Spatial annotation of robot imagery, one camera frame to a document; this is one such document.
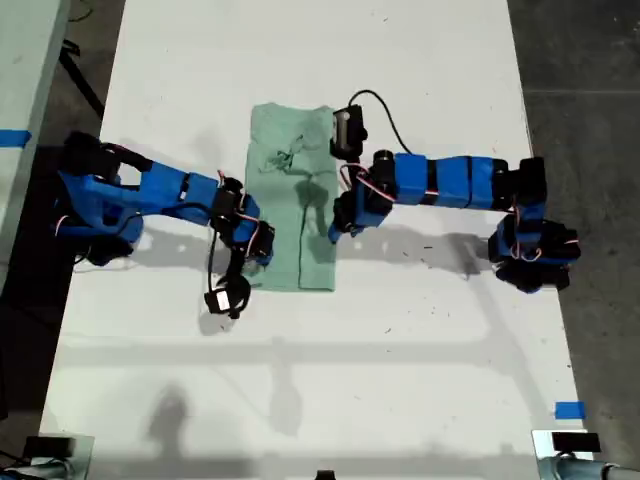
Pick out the pale green T-shirt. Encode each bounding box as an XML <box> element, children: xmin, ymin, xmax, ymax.
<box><xmin>243</xmin><ymin>102</ymin><xmax>337</xmax><ymax>293</ymax></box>

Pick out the black stand leg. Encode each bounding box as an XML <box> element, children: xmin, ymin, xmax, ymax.
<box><xmin>57</xmin><ymin>42</ymin><xmax>106</xmax><ymax>119</ymax></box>

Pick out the white metal plate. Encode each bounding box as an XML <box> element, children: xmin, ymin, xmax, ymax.
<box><xmin>37</xmin><ymin>433</ymin><xmax>95</xmax><ymax>480</ymax></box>
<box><xmin>531</xmin><ymin>428</ymin><xmax>596</xmax><ymax>461</ymax></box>

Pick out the long blue tape strip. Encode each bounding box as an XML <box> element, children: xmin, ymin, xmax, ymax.
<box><xmin>0</xmin><ymin>128</ymin><xmax>32</xmax><ymax>148</ymax></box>

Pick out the small black box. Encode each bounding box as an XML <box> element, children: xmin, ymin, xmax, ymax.
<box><xmin>551</xmin><ymin>432</ymin><xmax>601</xmax><ymax>454</ymax></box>
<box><xmin>22</xmin><ymin>435</ymin><xmax>76</xmax><ymax>459</ymax></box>

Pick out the grey pipe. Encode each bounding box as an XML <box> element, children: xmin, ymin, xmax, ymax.
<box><xmin>537</xmin><ymin>454</ymin><xmax>640</xmax><ymax>480</ymax></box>
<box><xmin>0</xmin><ymin>459</ymin><xmax>74</xmax><ymax>480</ymax></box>

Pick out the pale side table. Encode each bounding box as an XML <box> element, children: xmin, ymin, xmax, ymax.
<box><xmin>0</xmin><ymin>0</ymin><xmax>72</xmax><ymax>296</ymax></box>

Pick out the camera black stalk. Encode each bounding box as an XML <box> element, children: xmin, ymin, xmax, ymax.
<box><xmin>222</xmin><ymin>247</ymin><xmax>252</xmax><ymax>320</ymax></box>
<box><xmin>339</xmin><ymin>154</ymin><xmax>367</xmax><ymax>177</ymax></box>

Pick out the camera black cable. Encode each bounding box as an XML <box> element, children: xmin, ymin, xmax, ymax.
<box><xmin>348</xmin><ymin>89</ymin><xmax>415</xmax><ymax>155</ymax></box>
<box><xmin>205</xmin><ymin>227</ymin><xmax>224</xmax><ymax>296</ymax></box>

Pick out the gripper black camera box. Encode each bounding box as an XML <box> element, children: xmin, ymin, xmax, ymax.
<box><xmin>203</xmin><ymin>287</ymin><xmax>236</xmax><ymax>316</ymax></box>
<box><xmin>329</xmin><ymin>105</ymin><xmax>369</xmax><ymax>160</ymax></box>

